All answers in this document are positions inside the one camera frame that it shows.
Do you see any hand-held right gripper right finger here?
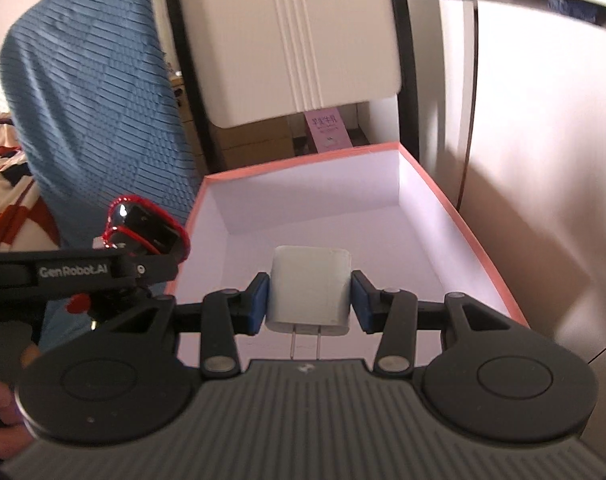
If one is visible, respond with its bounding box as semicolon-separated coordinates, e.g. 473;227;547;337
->
351;270;526;377

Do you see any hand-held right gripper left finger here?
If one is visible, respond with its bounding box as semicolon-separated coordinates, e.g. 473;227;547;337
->
95;272;271;379

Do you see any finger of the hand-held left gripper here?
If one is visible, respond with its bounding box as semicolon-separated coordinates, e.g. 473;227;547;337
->
128;252;180;287

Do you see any black item with red rim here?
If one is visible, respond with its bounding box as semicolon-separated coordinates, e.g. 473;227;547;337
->
104;197;192;264

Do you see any white charger plug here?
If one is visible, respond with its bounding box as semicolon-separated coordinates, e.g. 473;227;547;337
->
266;245;354;361

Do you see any pink cardboard box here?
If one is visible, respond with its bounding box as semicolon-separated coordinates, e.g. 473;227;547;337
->
164;142;532;362

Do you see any person's left hand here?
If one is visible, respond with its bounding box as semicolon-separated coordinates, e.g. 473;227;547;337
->
0;344;42;462

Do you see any red white printed blanket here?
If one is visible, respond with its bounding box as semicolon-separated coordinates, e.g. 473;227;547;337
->
0;114;62;253

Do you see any brown cardboard box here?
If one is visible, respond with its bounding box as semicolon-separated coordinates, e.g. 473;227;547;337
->
182;105;296;173

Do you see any blue textured cushion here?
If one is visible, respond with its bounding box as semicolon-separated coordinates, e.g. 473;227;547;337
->
0;0;210;353

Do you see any white wardrobe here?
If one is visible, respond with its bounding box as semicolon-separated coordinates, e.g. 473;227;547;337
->
407;0;606;366

